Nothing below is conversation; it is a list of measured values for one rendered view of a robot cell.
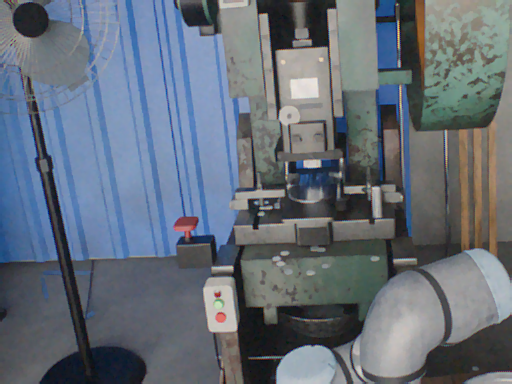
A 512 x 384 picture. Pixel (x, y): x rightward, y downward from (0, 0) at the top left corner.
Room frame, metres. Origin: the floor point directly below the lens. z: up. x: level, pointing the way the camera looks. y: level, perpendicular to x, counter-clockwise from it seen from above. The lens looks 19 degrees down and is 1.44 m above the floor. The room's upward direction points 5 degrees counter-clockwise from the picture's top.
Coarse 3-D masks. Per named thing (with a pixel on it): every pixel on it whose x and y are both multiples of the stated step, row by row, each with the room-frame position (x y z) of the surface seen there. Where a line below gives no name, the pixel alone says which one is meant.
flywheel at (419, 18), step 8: (416, 0) 2.12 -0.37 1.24; (416, 8) 2.11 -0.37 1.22; (416, 16) 2.10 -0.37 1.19; (424, 16) 2.09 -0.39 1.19; (416, 24) 2.10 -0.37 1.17; (424, 24) 2.08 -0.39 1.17; (416, 32) 2.10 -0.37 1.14; (424, 32) 2.06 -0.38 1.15; (416, 40) 2.10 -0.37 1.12; (424, 40) 2.04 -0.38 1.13; (424, 48) 2.02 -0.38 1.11; (424, 56) 2.00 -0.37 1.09; (424, 64) 1.97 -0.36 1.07
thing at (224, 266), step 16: (240, 128) 2.18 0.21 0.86; (240, 144) 2.14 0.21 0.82; (240, 160) 2.13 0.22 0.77; (240, 176) 2.11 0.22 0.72; (224, 256) 1.68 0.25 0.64; (240, 256) 1.75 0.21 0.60; (224, 272) 1.62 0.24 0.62; (240, 272) 1.72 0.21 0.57; (240, 288) 1.74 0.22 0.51; (240, 304) 1.72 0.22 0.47; (240, 320) 1.69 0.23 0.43; (256, 320) 1.87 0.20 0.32; (224, 336) 1.59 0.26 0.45; (240, 336) 1.62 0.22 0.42; (224, 352) 1.59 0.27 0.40; (240, 352) 1.59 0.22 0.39; (240, 368) 1.59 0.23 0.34; (256, 368) 1.83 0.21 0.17; (272, 368) 2.06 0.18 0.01
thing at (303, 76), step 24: (288, 48) 1.81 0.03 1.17; (312, 48) 1.78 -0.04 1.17; (288, 72) 1.78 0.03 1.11; (312, 72) 1.78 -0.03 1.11; (288, 96) 1.78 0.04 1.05; (312, 96) 1.78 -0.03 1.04; (288, 120) 1.77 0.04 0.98; (312, 120) 1.78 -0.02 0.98; (336, 120) 1.88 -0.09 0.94; (288, 144) 1.79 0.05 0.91; (312, 144) 1.75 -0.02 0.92; (336, 144) 1.78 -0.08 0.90
